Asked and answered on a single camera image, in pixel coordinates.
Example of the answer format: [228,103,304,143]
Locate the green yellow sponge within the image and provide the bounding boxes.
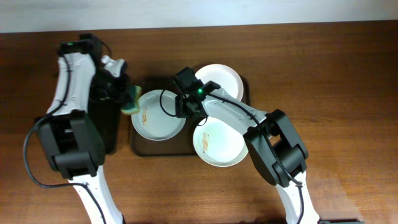
[121,85,142,115]

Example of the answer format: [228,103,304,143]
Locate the white plate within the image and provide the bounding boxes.
[192,117,248,167]
[195,64,244,100]
[131,90,186,141]

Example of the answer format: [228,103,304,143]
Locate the white plate bottom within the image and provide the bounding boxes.
[192,117,248,167]

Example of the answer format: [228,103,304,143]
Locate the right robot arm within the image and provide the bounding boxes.
[174,67,324,223]

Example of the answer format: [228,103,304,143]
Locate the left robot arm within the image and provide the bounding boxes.
[30,34,141,223]

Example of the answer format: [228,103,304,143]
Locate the black tray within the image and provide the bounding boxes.
[86,96,122,156]

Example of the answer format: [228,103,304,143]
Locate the brown serving tray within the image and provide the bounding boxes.
[129,74,251,157]

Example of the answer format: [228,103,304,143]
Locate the white plate top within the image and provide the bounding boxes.
[195,64,244,100]

